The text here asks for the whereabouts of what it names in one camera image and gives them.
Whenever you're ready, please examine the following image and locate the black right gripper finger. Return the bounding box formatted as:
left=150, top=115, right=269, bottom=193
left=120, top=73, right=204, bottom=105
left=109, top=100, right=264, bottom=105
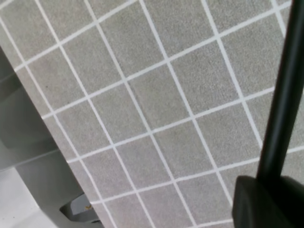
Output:
left=232, top=176, right=304, bottom=228

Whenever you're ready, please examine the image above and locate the black pen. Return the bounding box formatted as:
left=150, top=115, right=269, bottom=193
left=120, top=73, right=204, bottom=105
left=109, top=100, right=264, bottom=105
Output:
left=256, top=0, right=304, bottom=182

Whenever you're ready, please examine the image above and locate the grey table frame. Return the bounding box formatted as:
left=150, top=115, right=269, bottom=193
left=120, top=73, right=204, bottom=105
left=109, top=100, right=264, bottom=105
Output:
left=0, top=52, right=103, bottom=228

